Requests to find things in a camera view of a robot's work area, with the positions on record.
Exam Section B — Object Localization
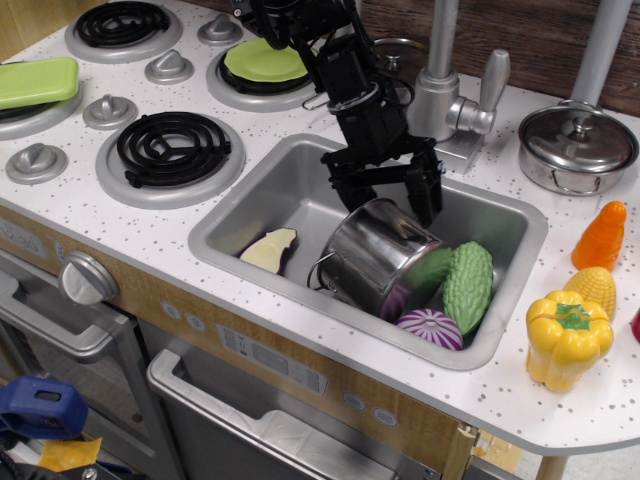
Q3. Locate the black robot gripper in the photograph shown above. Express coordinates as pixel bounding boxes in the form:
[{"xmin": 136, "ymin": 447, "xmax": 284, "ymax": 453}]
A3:
[{"xmin": 321, "ymin": 94, "xmax": 443, "ymax": 226}]

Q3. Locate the stainless steel toy pot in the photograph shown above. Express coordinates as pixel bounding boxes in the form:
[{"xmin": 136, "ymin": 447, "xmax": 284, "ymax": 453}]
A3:
[{"xmin": 307, "ymin": 198, "xmax": 452, "ymax": 323}]

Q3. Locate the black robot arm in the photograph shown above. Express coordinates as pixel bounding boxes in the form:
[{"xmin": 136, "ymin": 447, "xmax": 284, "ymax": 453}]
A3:
[{"xmin": 231, "ymin": 1, "xmax": 443, "ymax": 227}]

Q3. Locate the grey toy sink basin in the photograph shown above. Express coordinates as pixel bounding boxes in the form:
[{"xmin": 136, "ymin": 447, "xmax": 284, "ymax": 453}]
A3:
[{"xmin": 189, "ymin": 134, "xmax": 548, "ymax": 370}]

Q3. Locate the silver toy faucet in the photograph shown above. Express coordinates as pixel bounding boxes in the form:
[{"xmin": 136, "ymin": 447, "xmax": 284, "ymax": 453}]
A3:
[{"xmin": 406, "ymin": 1, "xmax": 510, "ymax": 174}]

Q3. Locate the green toy bitter gourd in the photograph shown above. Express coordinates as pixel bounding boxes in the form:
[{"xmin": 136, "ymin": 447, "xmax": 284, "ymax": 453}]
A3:
[{"xmin": 443, "ymin": 241, "xmax": 493, "ymax": 336}]

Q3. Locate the lidded steel saucepan rear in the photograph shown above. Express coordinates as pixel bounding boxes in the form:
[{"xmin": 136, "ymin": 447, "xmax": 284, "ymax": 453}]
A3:
[{"xmin": 374, "ymin": 37, "xmax": 429, "ymax": 106}]

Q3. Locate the halved toy eggplant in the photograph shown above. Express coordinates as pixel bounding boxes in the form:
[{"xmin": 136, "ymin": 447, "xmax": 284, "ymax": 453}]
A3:
[{"xmin": 240, "ymin": 228, "xmax": 297, "ymax": 274}]

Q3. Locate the purple toy onion half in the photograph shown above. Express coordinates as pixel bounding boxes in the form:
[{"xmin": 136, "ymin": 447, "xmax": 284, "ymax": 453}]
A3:
[{"xmin": 395, "ymin": 308, "xmax": 464, "ymax": 351}]

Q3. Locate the rear right burner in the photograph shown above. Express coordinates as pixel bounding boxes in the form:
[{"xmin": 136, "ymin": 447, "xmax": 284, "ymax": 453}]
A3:
[{"xmin": 206, "ymin": 46, "xmax": 328, "ymax": 113}]

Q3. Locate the lidded steel pan right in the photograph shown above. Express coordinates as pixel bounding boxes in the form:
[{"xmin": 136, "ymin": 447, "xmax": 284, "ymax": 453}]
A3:
[{"xmin": 518, "ymin": 101, "xmax": 639, "ymax": 196}]

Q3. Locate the green toy plate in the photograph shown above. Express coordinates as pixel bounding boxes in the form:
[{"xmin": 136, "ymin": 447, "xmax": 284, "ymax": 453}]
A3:
[{"xmin": 223, "ymin": 39, "xmax": 308, "ymax": 83}]

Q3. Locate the orange toy carrot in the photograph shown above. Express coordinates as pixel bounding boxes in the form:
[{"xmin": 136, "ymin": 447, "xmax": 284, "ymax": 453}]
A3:
[{"xmin": 571, "ymin": 201, "xmax": 627, "ymax": 272}]

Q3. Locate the front black coil burner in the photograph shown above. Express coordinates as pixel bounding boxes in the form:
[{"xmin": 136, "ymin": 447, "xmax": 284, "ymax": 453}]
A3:
[{"xmin": 96, "ymin": 112, "xmax": 246, "ymax": 209}]

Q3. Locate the yellow toy corn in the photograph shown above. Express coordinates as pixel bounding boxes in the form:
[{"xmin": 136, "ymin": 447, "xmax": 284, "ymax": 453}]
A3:
[{"xmin": 564, "ymin": 267, "xmax": 617, "ymax": 320}]

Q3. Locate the yellow toy bell pepper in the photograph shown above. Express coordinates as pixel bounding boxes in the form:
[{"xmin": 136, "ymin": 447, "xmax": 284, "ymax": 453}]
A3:
[{"xmin": 526, "ymin": 290, "xmax": 614, "ymax": 392}]

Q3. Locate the grey stove knob rear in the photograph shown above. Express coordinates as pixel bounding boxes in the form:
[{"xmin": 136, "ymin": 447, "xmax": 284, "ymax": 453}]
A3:
[{"xmin": 197, "ymin": 14, "xmax": 243, "ymax": 46}]

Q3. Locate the grey stove knob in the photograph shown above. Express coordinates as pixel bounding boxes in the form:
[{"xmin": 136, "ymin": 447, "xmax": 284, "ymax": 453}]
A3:
[
  {"xmin": 5, "ymin": 143, "xmax": 68, "ymax": 185},
  {"xmin": 144, "ymin": 49, "xmax": 194, "ymax": 85},
  {"xmin": 197, "ymin": 14, "xmax": 243, "ymax": 46},
  {"xmin": 83, "ymin": 94, "xmax": 138, "ymax": 130}
]

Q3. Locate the grey stove knob centre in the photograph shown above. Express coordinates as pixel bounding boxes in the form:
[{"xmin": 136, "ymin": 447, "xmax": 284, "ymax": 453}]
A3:
[{"xmin": 144, "ymin": 49, "xmax": 194, "ymax": 85}]

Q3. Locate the red toy item edge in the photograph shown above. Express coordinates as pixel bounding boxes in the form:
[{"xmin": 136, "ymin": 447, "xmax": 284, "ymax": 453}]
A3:
[{"xmin": 631, "ymin": 310, "xmax": 640, "ymax": 342}]

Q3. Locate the grey vertical support pole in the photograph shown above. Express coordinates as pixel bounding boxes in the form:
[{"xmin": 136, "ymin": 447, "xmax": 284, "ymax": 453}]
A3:
[{"xmin": 570, "ymin": 0, "xmax": 633, "ymax": 107}]

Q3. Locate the grey stove knob middle left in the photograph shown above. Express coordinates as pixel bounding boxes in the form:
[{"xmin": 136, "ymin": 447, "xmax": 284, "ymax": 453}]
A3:
[{"xmin": 83, "ymin": 94, "xmax": 138, "ymax": 130}]

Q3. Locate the rear left coil burner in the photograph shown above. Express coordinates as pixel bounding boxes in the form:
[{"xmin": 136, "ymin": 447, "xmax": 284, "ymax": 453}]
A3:
[{"xmin": 64, "ymin": 1, "xmax": 183, "ymax": 64}]

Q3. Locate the silver oven dial knob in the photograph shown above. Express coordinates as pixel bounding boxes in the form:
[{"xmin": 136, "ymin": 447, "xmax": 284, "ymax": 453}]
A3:
[{"xmin": 58, "ymin": 251, "xmax": 119, "ymax": 306}]

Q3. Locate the grey stove knob front left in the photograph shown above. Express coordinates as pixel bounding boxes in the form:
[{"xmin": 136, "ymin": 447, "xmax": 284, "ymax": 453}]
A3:
[{"xmin": 5, "ymin": 143, "xmax": 68, "ymax": 185}]

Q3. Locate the far left burner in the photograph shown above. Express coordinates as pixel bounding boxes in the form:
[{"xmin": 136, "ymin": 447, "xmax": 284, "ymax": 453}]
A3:
[{"xmin": 1, "ymin": 83, "xmax": 83, "ymax": 140}]

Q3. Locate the green rectangular toy lid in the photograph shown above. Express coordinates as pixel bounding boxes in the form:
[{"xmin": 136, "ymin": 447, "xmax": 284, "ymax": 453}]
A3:
[{"xmin": 1, "ymin": 57, "xmax": 79, "ymax": 110}]

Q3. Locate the blue clamp tool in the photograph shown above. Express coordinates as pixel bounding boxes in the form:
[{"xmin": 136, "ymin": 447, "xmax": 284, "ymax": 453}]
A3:
[{"xmin": 1, "ymin": 376, "xmax": 89, "ymax": 440}]

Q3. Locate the yellow tape piece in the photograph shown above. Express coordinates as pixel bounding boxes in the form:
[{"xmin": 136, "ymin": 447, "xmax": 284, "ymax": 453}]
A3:
[{"xmin": 38, "ymin": 438, "xmax": 102, "ymax": 472}]

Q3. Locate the grey dishwasher door handle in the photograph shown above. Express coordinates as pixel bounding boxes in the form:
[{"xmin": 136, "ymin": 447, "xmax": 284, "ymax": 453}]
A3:
[{"xmin": 145, "ymin": 348, "xmax": 431, "ymax": 480}]

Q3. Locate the grey oven door handle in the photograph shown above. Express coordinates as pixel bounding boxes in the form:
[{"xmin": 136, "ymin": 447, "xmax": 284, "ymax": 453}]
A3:
[{"xmin": 1, "ymin": 271, "xmax": 142, "ymax": 365}]

